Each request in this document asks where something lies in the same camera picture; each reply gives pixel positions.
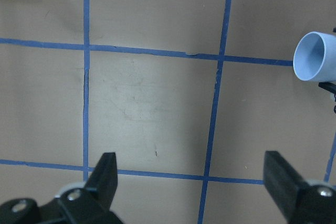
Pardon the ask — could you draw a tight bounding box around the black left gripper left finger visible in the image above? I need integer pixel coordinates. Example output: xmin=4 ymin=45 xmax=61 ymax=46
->
xmin=1 ymin=153 xmax=122 ymax=223

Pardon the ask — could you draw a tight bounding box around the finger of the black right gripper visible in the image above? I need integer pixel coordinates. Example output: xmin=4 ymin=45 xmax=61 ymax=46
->
xmin=318 ymin=82 xmax=336 ymax=101

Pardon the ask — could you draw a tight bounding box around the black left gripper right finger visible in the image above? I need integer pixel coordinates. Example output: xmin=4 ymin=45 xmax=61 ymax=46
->
xmin=263 ymin=151 xmax=335 ymax=223

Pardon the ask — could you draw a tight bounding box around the light blue plastic cup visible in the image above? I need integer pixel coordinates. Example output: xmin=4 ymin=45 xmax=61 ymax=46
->
xmin=293 ymin=31 xmax=335 ymax=82

